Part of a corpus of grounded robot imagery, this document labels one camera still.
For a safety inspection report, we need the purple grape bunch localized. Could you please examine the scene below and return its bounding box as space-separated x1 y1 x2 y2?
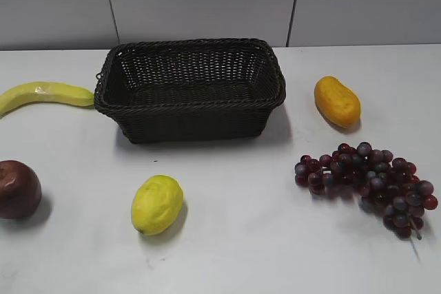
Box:
294 142 438 240

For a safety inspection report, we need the black woven basket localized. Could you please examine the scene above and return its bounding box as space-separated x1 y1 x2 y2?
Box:
94 38 286 144

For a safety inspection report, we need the yellow lemon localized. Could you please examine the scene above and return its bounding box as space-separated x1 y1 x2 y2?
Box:
131 175 184 235

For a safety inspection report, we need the orange mango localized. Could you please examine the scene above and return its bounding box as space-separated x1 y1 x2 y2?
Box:
314 76 361 129

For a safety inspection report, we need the yellow banana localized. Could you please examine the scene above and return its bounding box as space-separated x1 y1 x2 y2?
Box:
1 81 94 117

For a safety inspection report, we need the red apple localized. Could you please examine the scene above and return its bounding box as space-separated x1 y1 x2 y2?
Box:
1 160 42 220

